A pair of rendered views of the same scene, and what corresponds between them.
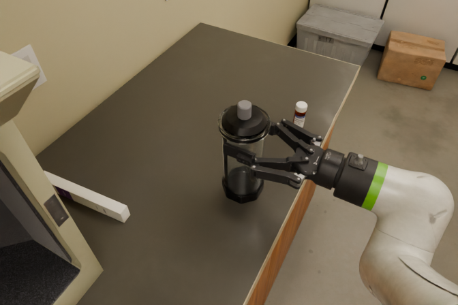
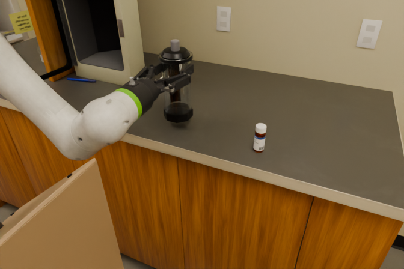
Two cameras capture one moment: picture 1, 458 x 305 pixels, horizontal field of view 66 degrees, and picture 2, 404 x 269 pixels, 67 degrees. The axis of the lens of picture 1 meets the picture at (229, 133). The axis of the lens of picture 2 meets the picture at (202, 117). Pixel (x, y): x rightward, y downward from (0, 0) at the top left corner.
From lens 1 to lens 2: 1.10 m
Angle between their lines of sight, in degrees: 65
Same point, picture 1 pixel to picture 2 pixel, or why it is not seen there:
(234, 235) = (147, 122)
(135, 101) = (258, 78)
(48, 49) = (240, 17)
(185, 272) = not seen: hidden behind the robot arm
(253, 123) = (167, 51)
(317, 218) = not seen: outside the picture
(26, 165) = not seen: outside the picture
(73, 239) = (124, 50)
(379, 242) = not seen: hidden behind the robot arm
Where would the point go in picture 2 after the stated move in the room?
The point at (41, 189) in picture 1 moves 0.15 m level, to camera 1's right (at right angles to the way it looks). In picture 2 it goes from (118, 12) to (111, 23)
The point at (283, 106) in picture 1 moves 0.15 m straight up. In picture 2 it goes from (284, 142) to (291, 101)
